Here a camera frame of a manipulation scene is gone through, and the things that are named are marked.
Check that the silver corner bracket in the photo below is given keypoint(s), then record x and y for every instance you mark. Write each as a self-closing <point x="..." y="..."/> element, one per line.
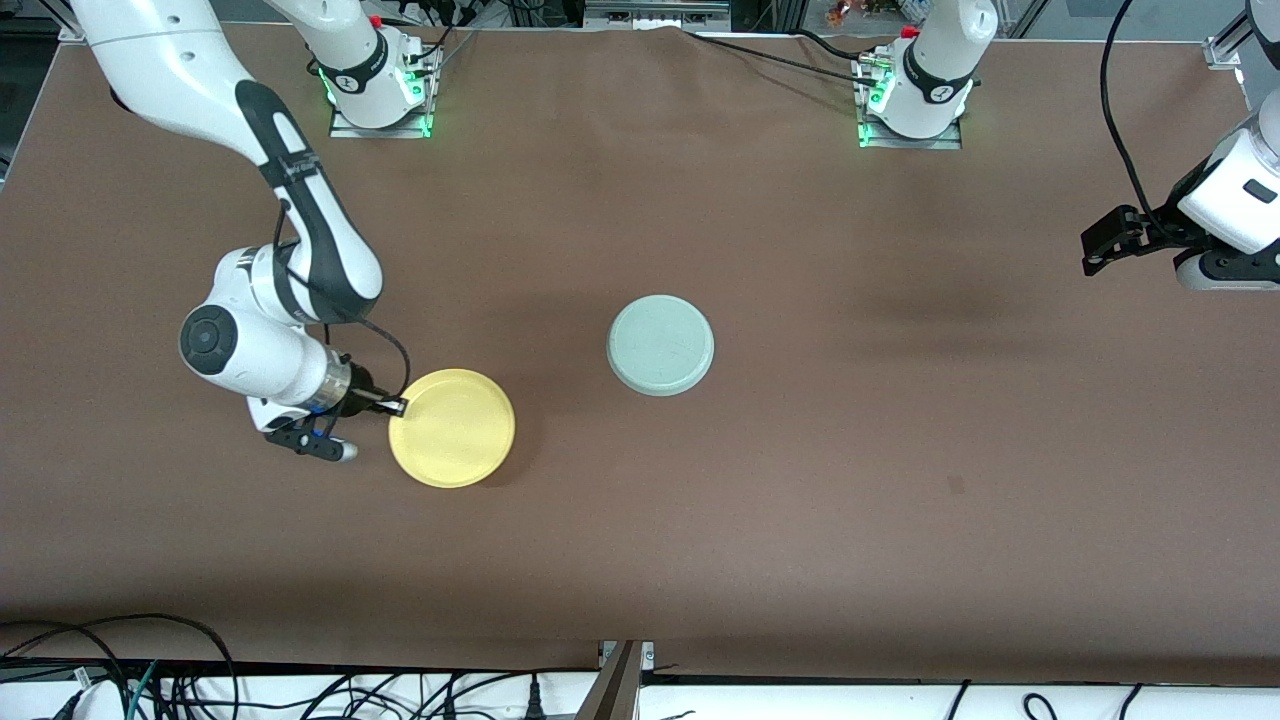
<point x="1222" y="52"/>
<point x="70" y="32"/>

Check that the pale green round plate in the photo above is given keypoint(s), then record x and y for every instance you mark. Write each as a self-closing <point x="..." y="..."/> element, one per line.
<point x="660" y="345"/>

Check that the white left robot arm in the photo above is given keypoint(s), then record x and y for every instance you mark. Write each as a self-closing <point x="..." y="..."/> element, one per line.
<point x="1235" y="200"/>

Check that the aluminium profile beam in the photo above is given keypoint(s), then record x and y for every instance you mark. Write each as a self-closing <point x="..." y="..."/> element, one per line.
<point x="615" y="690"/>

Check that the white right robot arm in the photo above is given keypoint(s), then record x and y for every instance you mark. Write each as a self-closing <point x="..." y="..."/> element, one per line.
<point x="170" y="70"/>

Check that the white side bench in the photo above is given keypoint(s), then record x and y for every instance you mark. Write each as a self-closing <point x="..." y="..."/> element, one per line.
<point x="800" y="705"/>

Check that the white round device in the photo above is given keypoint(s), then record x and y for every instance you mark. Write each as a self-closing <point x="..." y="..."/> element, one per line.
<point x="95" y="702"/>

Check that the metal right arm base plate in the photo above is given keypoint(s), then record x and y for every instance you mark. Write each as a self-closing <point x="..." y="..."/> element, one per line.
<point x="345" y="128"/>

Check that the colourful small toys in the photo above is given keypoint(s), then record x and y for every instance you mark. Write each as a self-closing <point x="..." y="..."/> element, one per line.
<point x="860" y="12"/>

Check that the yellow round plate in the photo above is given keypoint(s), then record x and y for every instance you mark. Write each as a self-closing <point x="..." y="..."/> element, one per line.
<point x="455" y="430"/>

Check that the black power plug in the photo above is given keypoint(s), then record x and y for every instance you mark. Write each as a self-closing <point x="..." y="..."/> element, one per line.
<point x="535" y="702"/>

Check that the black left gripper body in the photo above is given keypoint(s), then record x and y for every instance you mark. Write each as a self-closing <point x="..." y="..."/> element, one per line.
<point x="1163" y="221"/>

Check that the brown table cover cloth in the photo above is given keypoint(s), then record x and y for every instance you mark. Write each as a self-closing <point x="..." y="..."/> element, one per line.
<point x="640" y="560"/>

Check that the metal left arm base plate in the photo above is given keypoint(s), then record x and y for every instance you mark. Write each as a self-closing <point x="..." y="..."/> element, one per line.
<point x="950" y="142"/>

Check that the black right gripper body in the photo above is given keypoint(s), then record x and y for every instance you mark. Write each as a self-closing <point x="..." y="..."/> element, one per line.
<point x="361" y="396"/>

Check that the grey metal frame piece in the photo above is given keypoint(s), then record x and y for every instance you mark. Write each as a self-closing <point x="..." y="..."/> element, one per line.
<point x="650" y="14"/>

